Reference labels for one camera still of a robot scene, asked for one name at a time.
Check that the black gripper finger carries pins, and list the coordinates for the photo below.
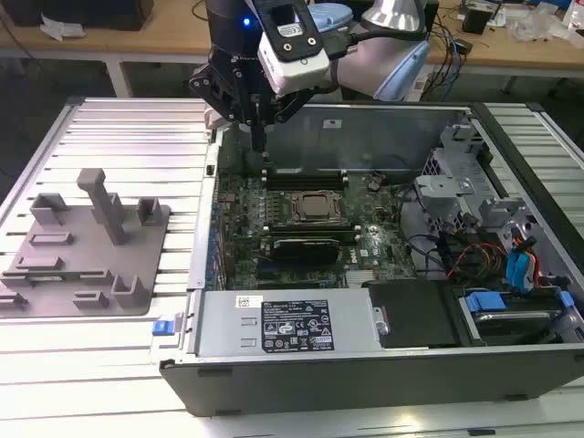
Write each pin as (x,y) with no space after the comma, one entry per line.
(205,84)
(292,102)

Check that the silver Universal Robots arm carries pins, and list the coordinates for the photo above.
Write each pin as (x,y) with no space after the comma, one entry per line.
(365,68)

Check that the wooden desk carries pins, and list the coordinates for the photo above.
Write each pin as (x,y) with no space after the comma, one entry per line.
(159,36)

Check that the silver CPU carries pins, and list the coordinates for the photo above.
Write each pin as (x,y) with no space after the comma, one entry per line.
(320,205)

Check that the silver coin battery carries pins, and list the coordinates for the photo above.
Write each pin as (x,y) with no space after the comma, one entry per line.
(374,184)

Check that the white label tag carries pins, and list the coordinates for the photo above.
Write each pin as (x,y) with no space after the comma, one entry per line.
(420,83)

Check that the large black case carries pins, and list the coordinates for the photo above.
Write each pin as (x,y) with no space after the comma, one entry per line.
(91,13)

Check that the black NVIDIA graphics card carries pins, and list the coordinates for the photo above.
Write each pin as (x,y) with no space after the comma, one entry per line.
(305,253)

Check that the crumpled white paper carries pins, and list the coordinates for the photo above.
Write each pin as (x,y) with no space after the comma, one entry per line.
(59,28)

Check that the green motherboard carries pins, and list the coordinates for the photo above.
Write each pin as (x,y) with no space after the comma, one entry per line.
(378,237)

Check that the grey metal drive cage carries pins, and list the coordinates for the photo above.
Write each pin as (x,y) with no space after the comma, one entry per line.
(445,184)

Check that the grey parts rack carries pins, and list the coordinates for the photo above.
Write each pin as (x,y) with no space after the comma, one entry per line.
(150,255)

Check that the small black box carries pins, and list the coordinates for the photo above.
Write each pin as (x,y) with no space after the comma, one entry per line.
(464,45)

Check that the silver chipset heat sink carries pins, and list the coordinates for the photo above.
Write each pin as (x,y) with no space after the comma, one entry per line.
(362,277)

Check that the silver power supply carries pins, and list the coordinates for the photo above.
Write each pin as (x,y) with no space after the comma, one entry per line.
(228,328)

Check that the black plastic bay cover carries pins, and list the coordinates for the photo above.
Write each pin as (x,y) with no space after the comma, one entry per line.
(410,315)

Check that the blue case latch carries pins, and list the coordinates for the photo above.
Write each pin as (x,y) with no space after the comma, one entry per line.
(162,329)

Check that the clear plastic bags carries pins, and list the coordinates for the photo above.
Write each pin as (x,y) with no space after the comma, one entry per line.
(538,25)

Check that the black open PC case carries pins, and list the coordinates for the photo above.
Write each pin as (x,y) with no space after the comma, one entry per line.
(365,388)

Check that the red white box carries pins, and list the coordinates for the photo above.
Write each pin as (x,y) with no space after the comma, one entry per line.
(575,11)

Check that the hard disk in blue carrier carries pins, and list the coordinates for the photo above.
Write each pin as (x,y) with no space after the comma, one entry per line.
(511,326)

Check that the grey corner bracket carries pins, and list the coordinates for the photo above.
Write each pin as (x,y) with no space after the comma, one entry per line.
(214,121)

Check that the grey metal bracket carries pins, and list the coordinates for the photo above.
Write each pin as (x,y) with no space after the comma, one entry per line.
(502,210)

